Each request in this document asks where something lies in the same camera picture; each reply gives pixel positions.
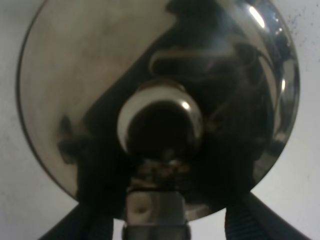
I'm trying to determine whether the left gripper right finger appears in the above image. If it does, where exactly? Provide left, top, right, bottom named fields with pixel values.
left=224, top=193, right=309, bottom=240

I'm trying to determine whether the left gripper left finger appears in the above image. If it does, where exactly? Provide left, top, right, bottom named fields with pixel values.
left=41, top=196, right=114, bottom=240

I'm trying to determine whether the stainless steel teapot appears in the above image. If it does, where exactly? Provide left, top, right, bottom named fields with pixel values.
left=17, top=0, right=300, bottom=240

